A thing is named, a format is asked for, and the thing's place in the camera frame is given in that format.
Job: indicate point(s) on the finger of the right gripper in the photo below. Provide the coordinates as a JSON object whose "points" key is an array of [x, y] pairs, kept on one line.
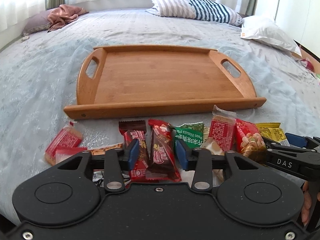
{"points": [[302, 141], [277, 146]]}

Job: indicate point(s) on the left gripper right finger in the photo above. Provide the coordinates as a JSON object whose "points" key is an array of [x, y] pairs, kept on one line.
{"points": [[198, 160]]}

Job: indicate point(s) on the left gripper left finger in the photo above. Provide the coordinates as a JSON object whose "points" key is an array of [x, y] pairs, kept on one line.
{"points": [[116, 161]]}

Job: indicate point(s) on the yellow snack packet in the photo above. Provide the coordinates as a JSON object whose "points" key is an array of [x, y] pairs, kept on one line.
{"points": [[273, 131]]}

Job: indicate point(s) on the red peanut snack packet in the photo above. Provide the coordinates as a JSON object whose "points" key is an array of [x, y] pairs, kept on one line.
{"points": [[249, 141]]}

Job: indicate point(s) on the green wasabi peas packet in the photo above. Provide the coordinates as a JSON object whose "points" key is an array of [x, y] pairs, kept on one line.
{"points": [[191, 134]]}

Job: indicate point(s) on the brown chocolate bar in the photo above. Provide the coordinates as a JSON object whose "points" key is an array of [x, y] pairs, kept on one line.
{"points": [[134, 138], [162, 165]]}

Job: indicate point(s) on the red clear cracker packet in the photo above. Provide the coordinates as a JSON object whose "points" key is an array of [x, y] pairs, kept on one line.
{"points": [[222, 128]]}

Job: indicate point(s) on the almond picture snack packet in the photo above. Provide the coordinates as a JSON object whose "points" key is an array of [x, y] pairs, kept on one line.
{"points": [[102, 150]]}

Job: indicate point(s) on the white pastry packet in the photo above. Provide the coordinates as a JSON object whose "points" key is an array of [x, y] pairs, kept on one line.
{"points": [[211, 145]]}

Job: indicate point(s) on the cream gold wrapper packet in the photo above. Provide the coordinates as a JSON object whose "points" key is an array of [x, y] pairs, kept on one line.
{"points": [[206, 131]]}

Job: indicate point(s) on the right hand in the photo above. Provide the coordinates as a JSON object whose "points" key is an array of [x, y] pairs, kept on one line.
{"points": [[305, 213]]}

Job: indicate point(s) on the wooden serving tray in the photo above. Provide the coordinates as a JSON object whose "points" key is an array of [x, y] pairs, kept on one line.
{"points": [[151, 80]]}

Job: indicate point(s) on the white pillow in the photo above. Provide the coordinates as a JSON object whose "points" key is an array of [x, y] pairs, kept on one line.
{"points": [[265, 31]]}

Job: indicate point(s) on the pink crumpled cloth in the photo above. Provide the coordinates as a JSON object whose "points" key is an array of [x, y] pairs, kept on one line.
{"points": [[64, 15]]}

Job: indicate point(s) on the striped pillow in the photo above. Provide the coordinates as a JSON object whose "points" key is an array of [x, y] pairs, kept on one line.
{"points": [[203, 10]]}

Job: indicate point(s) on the purple pillow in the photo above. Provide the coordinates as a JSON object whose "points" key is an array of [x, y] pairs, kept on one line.
{"points": [[37, 23]]}

